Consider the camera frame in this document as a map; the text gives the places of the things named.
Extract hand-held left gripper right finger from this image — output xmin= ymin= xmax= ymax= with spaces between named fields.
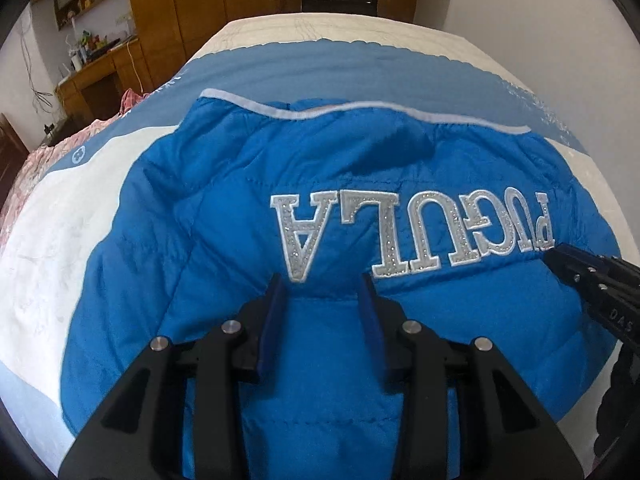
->
xmin=359 ymin=274 xmax=583 ymax=480

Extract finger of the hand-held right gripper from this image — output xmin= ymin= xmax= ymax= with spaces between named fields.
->
xmin=543 ymin=242 xmax=608 ymax=295

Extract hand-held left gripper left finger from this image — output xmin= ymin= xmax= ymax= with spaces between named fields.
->
xmin=59 ymin=274 xmax=287 ymax=480

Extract blue puffer jacket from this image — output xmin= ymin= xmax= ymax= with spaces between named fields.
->
xmin=60 ymin=87 xmax=623 ymax=480

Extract pink floral quilt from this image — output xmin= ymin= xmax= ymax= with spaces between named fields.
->
xmin=0 ymin=87 xmax=151 ymax=241

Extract wooden desk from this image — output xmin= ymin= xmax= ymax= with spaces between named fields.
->
xmin=55 ymin=37 xmax=153 ymax=121

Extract dark wooden cabinet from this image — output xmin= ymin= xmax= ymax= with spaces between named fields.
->
xmin=0 ymin=112 xmax=31 ymax=196

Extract dark chair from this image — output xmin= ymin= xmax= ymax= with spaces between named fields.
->
xmin=301 ymin=0 xmax=379 ymax=17

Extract wooden wardrobe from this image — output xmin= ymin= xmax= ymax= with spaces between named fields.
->
xmin=125 ymin=0 xmax=281 ymax=91

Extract dark wall cables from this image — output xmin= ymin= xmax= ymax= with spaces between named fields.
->
xmin=20 ymin=20 xmax=57 ymax=111

